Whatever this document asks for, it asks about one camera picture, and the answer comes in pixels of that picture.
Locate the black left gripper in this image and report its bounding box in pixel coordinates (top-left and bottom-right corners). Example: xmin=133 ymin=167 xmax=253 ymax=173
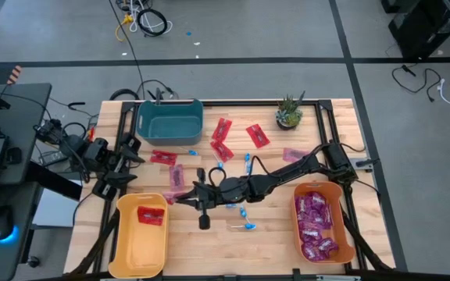
xmin=91 ymin=134 xmax=146 ymax=201

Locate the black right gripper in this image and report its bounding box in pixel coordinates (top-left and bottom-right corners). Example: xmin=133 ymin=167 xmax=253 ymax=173
xmin=173 ymin=166 xmax=228 ymax=231

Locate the red Twizzlers candy pack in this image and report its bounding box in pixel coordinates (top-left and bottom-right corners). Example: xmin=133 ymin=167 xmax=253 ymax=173
xmin=209 ymin=140 xmax=235 ymax=163
xmin=149 ymin=149 xmax=179 ymax=168
xmin=245 ymin=123 xmax=272 ymax=150
xmin=211 ymin=117 xmax=234 ymax=143
xmin=136 ymin=205 xmax=166 ymax=227

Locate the purple Skittles candy pack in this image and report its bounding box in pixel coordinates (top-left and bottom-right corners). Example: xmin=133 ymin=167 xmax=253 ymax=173
xmin=301 ymin=242 xmax=323 ymax=262
xmin=315 ymin=206 xmax=334 ymax=230
xmin=316 ymin=237 xmax=340 ymax=257
xmin=294 ymin=196 xmax=311 ymax=219
xmin=306 ymin=191 xmax=327 ymax=210
xmin=297 ymin=218 xmax=320 ymax=232
xmin=299 ymin=228 xmax=323 ymax=244

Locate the teal plastic bin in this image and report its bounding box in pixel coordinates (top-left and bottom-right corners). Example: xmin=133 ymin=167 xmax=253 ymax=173
xmin=136 ymin=98 xmax=205 ymax=147

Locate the yellow plastic bin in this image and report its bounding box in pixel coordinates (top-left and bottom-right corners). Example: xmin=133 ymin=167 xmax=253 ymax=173
xmin=107 ymin=192 xmax=170 ymax=279

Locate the light grey box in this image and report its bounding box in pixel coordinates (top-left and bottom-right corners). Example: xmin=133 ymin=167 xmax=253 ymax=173
xmin=32 ymin=178 xmax=84 ymax=228

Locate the black desk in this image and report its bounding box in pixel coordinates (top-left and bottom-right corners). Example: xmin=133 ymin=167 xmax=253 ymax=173
xmin=0 ymin=83 xmax=53 ymax=281

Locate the potted succulent plant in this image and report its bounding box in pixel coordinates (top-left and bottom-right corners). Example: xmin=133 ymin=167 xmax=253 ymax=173
xmin=274 ymin=91 xmax=306 ymax=131

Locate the black mouse with light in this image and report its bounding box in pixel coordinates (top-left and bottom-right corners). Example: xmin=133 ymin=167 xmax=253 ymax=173
xmin=0 ymin=205 xmax=20 ymax=245

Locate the orange black striped object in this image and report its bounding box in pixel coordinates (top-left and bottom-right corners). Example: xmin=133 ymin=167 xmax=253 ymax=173
xmin=5 ymin=65 xmax=23 ymax=86

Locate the orange plastic bin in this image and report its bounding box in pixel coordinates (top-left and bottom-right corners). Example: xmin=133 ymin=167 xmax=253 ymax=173
xmin=291 ymin=180 xmax=357 ymax=265

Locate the black equipment cabinet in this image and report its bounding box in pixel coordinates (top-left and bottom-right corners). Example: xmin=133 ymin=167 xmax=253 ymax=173
xmin=380 ymin=0 xmax=450 ymax=62

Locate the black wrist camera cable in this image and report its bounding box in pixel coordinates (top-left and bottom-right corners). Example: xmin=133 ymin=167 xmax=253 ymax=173
xmin=208 ymin=166 xmax=228 ymax=185

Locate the black cable loop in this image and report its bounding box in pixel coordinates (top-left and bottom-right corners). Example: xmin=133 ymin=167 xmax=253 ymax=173
xmin=109 ymin=88 xmax=141 ymax=101

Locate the black cable bundle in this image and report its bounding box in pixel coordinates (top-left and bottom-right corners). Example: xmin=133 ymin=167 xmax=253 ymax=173
xmin=136 ymin=79 xmax=180 ymax=101
xmin=33 ymin=93 xmax=101 ymax=169

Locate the long black cable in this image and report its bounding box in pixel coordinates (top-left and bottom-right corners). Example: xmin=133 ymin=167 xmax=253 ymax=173
xmin=107 ymin=0 xmax=147 ymax=101

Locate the yellow cable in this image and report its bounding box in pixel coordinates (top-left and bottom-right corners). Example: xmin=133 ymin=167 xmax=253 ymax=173
xmin=114 ymin=13 xmax=134 ymax=43

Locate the tangled white cable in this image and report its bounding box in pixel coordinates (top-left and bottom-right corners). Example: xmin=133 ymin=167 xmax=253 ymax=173
xmin=128 ymin=0 xmax=174 ymax=34

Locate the coiled black cable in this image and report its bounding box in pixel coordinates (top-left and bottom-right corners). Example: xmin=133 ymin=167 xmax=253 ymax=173
xmin=136 ymin=7 xmax=170 ymax=38

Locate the black cable with plug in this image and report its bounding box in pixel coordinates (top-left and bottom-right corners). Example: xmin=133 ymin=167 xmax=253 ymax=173
xmin=391 ymin=64 xmax=443 ymax=103

